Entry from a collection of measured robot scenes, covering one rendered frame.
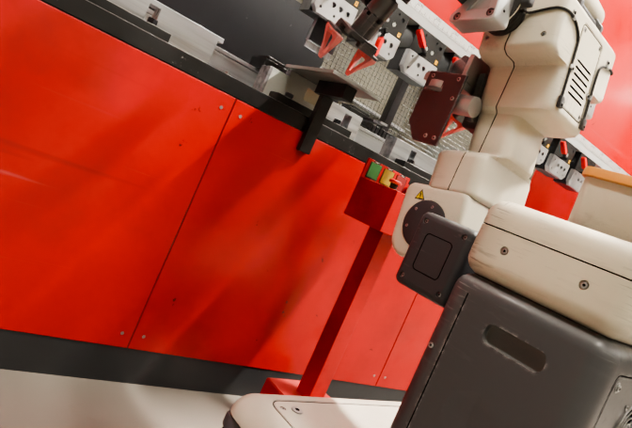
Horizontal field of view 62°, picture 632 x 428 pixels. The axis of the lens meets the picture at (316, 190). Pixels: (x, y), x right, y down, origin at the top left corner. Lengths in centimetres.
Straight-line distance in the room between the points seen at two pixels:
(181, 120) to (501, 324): 92
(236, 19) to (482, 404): 168
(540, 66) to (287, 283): 96
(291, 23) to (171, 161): 102
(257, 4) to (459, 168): 129
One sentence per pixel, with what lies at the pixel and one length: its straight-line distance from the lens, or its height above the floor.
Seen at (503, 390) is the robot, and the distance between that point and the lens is 81.
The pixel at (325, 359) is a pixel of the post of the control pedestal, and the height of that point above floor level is 25.
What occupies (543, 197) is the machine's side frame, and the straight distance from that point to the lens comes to 358.
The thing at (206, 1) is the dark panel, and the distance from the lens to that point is 209.
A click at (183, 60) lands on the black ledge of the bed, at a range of 138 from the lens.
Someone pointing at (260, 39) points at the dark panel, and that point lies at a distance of 218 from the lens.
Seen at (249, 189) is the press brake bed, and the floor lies 62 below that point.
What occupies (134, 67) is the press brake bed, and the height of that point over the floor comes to 79.
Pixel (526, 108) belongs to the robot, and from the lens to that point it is 113.
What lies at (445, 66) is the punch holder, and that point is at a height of 128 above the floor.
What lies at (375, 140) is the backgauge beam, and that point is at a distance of 220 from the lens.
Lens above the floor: 72
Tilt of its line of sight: 1 degrees down
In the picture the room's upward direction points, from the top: 24 degrees clockwise
